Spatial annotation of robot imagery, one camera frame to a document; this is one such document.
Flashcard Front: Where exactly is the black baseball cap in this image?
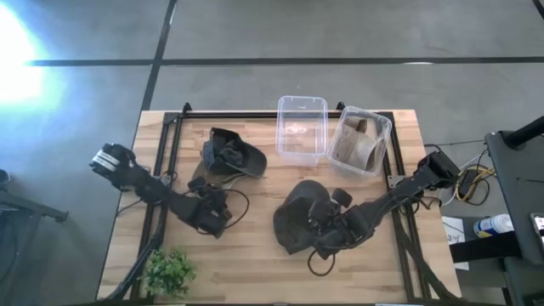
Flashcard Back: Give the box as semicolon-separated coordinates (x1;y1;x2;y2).
201;127;269;179

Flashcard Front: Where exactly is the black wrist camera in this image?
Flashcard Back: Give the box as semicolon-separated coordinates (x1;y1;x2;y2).
188;176;209;195
331;188;354;209

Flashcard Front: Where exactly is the dark olive baseball cap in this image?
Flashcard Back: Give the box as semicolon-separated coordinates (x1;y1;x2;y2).
272;179;341;256

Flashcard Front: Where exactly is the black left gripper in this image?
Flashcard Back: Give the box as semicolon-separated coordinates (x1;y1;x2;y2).
182;189;234;239

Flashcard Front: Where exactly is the yellow cable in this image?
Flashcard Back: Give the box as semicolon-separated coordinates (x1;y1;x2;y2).
454;167;496;203

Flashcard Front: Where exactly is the white paper sheet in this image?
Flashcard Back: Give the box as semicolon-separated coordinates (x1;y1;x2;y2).
441;215;471;272

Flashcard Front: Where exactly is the black power adapter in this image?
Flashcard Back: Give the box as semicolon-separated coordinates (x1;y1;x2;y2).
460;169;482;196

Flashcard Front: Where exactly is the white cable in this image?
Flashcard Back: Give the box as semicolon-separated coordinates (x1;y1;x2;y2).
437;151;488;207

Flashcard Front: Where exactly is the black side desk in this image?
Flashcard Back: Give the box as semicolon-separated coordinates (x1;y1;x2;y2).
484;115;544;267

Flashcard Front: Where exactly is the clear plastic bin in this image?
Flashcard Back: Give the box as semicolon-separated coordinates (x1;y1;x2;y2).
326;105;393;178
275;95;329;167

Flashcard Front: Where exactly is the black stand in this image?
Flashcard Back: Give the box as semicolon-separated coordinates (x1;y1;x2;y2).
0;168;70;224

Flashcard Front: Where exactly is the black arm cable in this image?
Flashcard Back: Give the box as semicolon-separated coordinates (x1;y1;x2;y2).
223;189;251;230
306;247;337;277

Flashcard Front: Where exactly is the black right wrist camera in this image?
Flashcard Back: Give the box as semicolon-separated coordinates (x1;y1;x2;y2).
331;188;354;209

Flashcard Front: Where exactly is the thin black floor cable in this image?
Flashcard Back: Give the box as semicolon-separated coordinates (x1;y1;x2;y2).
423;139;486;149

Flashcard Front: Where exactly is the black aluminium table frame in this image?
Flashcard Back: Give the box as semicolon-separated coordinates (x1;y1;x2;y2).
101;101;462;303

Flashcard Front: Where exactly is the smartphone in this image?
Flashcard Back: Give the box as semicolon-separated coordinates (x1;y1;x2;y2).
530;212;544;248

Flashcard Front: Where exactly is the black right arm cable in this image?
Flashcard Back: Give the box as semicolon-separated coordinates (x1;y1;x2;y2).
306;247;337;277

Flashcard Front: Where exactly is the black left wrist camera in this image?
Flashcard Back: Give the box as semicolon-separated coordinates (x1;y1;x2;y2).
188;176;209;195

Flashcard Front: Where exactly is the small green artificial plant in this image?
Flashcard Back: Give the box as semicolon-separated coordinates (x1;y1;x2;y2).
138;248;197;298

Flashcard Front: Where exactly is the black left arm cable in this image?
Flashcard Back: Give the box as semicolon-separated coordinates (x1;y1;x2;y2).
223;189;251;230

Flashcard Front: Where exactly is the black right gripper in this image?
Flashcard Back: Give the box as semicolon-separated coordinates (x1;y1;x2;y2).
308;199;376;260

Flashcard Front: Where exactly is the white and blue bottle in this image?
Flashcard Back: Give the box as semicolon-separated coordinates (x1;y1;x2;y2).
473;213;515;238

